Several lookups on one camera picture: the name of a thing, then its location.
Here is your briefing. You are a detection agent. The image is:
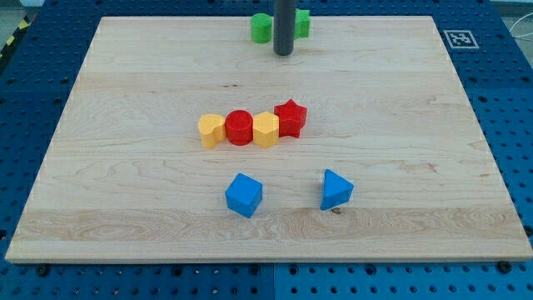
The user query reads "light wooden board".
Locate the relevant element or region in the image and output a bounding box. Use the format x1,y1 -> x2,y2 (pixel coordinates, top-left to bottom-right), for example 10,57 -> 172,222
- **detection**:
6,16 -> 532,263

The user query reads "yellow hexagon block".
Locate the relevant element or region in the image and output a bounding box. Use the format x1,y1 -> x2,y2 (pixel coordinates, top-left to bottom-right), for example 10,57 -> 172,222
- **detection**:
253,112 -> 279,148

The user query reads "red star block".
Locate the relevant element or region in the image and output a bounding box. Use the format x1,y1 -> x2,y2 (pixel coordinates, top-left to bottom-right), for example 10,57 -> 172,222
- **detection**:
274,99 -> 307,138

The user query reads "green cylinder block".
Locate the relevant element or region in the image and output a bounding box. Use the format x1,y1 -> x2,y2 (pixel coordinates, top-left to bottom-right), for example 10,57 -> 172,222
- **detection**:
251,13 -> 272,43

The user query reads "red cylinder block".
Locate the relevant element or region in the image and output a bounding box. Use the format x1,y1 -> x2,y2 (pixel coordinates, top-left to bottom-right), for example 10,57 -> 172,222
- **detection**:
226,110 -> 253,146

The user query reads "blue triangle block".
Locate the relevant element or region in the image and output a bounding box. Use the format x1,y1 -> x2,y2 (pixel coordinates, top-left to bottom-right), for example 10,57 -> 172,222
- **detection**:
320,169 -> 355,211

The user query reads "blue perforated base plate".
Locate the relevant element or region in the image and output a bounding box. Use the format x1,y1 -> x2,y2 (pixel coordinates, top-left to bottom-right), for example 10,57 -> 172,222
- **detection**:
1,0 -> 532,299

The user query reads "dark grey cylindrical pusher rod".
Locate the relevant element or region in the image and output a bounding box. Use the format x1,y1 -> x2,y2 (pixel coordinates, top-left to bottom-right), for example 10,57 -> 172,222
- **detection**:
273,0 -> 296,56

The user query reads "white cable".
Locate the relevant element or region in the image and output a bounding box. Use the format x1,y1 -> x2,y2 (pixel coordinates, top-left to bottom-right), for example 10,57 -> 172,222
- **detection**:
507,11 -> 533,43

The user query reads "green star block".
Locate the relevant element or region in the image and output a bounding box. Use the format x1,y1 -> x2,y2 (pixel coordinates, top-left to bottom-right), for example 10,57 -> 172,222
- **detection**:
294,8 -> 311,39

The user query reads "blue cube block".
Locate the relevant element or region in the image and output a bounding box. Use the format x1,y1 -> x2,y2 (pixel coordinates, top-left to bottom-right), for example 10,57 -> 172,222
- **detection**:
225,173 -> 263,218

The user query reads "white fiducial marker tag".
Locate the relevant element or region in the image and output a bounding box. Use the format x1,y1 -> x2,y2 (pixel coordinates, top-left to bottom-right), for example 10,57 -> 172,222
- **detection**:
443,29 -> 479,49

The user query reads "yellow heart block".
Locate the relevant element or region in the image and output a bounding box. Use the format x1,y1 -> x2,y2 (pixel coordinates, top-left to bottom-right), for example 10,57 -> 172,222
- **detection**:
197,113 -> 227,149

